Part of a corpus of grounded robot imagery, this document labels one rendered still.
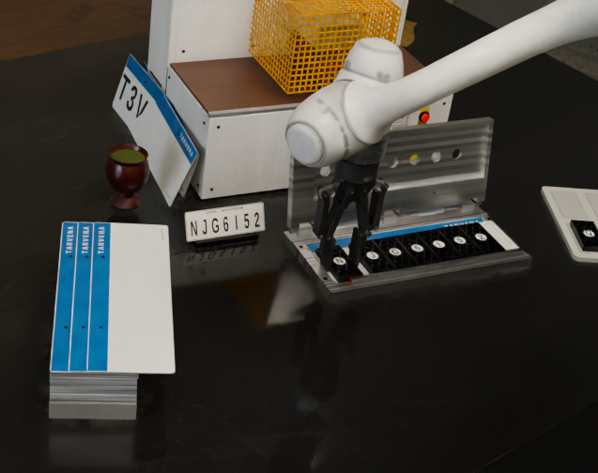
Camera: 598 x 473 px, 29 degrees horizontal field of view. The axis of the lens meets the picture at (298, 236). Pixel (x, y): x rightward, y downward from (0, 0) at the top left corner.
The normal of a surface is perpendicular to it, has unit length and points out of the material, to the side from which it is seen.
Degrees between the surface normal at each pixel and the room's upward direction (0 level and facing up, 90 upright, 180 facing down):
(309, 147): 95
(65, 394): 90
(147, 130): 69
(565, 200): 0
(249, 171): 90
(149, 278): 0
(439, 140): 79
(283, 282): 0
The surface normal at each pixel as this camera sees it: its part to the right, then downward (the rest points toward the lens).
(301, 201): 0.44, 0.37
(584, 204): 0.13, -0.83
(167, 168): -0.82, -0.21
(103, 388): 0.12, 0.56
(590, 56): -0.76, 0.27
